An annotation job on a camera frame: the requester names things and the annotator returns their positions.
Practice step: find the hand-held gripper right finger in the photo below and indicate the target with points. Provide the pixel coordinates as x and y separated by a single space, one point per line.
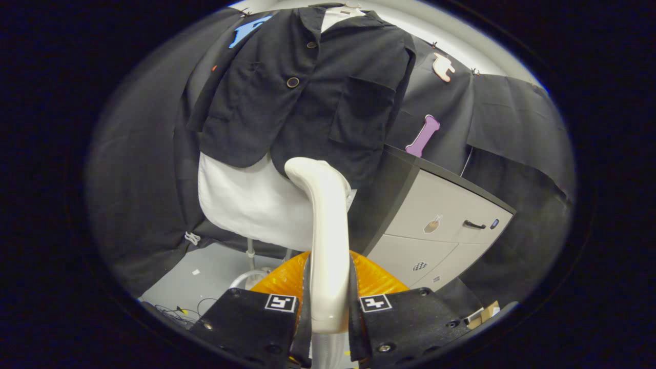
357 333

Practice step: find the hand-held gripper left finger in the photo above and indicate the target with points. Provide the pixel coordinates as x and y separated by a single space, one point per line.
303 333

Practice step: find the white garment steamer base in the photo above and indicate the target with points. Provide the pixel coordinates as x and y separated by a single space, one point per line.
246 274

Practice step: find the white garment steamer wand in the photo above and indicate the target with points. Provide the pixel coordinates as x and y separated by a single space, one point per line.
328 246

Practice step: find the white shirt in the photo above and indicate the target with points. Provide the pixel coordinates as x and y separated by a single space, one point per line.
246 200

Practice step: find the black blazer jacket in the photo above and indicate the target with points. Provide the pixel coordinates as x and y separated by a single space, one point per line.
307 113

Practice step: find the white clothes hanger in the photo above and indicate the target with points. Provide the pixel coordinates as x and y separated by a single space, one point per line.
352 6

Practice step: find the white stand pole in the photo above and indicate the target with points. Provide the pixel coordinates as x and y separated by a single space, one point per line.
250 253

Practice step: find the brown cardboard box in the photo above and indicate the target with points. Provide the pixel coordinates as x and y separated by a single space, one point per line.
484 313

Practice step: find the white plastic clip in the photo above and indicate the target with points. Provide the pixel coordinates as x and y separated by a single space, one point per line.
192 238

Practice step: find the grey cabinet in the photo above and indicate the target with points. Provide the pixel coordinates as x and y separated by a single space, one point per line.
451 200

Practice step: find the black backdrop cloth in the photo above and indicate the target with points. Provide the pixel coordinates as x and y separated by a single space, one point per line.
143 179

